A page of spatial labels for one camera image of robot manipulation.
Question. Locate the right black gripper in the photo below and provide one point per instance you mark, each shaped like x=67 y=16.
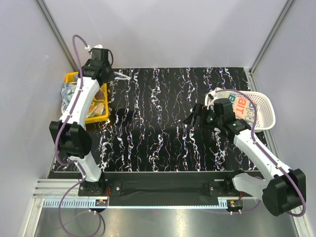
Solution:
x=202 y=110

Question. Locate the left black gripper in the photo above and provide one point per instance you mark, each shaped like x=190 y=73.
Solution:
x=111 y=76

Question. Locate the blue white patterned towel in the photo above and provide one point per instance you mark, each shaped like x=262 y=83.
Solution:
x=67 y=92

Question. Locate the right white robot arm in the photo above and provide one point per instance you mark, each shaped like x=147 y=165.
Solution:
x=282 y=189

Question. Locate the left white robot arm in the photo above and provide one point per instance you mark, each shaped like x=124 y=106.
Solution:
x=72 y=143

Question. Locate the folded colourful lettered towel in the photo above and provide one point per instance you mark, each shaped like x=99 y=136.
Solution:
x=242 y=108

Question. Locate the pile of orange grey cloths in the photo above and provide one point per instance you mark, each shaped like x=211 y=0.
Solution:
x=98 y=105

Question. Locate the yellow plastic bin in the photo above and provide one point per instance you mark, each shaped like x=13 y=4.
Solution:
x=85 y=104

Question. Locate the white plastic basket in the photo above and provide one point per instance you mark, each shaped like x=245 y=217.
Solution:
x=264 y=118

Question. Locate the black marble pattern mat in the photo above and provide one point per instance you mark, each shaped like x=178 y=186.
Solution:
x=145 y=129

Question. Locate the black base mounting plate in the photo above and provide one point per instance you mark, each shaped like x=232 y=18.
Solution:
x=159 y=189

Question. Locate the aluminium frame rail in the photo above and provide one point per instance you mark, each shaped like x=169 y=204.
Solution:
x=53 y=188

